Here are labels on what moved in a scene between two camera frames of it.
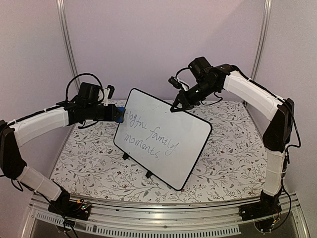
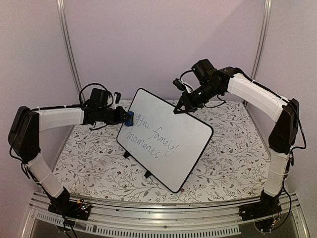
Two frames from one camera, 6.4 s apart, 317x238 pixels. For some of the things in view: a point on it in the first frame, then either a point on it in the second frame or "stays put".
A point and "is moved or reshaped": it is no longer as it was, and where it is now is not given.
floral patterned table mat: x=233 y=164 stays put
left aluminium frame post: x=68 y=40 stays put
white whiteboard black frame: x=170 y=144 stays put
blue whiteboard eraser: x=120 y=118 is moved or reshaped
